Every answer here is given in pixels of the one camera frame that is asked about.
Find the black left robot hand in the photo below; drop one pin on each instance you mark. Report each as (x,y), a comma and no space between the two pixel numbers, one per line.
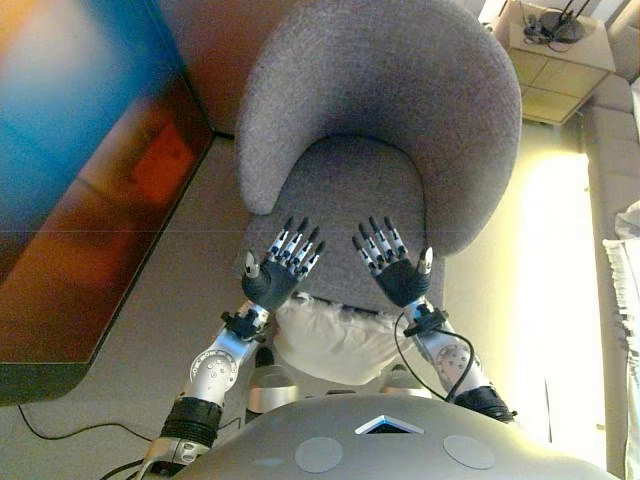
(270,285)

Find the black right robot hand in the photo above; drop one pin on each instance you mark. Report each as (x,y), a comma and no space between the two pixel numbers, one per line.
(402,282)

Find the white fringed cushion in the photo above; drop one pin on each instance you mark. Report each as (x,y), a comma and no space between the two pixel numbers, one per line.
(325,345)

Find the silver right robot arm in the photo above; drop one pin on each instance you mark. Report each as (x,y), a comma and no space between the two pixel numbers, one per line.
(450,355)

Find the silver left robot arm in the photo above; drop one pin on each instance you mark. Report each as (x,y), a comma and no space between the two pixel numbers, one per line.
(212,370)

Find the grey upholstered sofa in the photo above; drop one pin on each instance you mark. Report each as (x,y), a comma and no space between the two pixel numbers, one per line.
(607,175)

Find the silver right robot leg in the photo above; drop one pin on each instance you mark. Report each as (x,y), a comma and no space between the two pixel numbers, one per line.
(405,385)

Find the silver robot leg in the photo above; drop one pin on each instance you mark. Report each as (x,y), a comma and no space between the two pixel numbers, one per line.
(405,385)
(270,390)

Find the silver left robot leg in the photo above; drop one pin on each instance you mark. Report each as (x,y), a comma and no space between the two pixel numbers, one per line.
(270,390)

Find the black robot pelvis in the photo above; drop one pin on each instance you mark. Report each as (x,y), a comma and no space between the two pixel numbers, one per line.
(342,392)

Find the grey robot torso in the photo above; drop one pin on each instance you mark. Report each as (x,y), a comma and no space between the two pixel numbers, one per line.
(400,455)

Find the reddish brown wooden cabinet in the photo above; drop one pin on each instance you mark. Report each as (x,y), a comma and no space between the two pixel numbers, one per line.
(100,240)

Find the grey fabric armchair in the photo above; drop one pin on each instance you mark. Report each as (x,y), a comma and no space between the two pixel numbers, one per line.
(380,100)

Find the beige bedside cabinet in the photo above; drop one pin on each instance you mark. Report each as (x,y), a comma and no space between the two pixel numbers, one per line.
(555,80)

